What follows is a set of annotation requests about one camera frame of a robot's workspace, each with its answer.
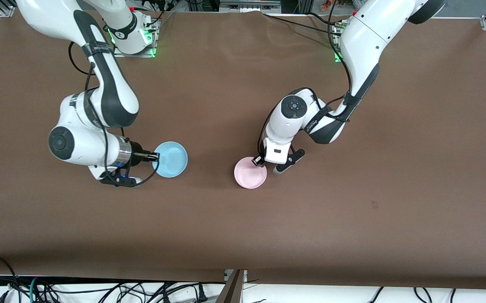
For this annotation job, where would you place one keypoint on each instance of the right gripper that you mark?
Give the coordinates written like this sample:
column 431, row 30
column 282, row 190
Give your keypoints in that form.
column 138, row 152

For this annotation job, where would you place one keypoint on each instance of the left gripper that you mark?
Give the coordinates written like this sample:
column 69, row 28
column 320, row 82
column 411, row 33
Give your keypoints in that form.
column 257, row 160

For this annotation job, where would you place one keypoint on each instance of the pink bowl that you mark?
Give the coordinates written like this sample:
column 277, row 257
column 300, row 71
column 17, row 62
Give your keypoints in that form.
column 248, row 174

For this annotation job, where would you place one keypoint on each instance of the light blue bowl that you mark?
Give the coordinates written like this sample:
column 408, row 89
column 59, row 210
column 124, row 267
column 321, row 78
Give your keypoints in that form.
column 171, row 160

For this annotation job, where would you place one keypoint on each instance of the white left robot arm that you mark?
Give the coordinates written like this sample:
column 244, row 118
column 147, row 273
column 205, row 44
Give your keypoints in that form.
column 365, row 38

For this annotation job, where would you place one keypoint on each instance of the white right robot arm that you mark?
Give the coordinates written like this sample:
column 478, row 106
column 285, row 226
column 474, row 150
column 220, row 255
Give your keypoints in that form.
column 108, row 97

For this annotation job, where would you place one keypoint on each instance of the brown table cover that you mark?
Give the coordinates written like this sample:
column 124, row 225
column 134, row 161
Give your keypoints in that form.
column 310, row 231

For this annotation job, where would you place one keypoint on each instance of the dark angled beam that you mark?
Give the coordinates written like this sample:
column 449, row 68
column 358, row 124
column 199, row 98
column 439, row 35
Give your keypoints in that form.
column 232, row 290

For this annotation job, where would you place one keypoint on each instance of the black power plug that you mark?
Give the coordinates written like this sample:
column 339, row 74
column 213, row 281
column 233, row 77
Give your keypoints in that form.
column 202, row 294

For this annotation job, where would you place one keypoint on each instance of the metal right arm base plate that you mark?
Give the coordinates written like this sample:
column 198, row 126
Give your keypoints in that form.
column 152, row 42

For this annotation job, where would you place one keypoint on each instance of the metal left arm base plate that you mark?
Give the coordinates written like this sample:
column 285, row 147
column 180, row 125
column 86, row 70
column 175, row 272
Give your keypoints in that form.
column 336, row 58

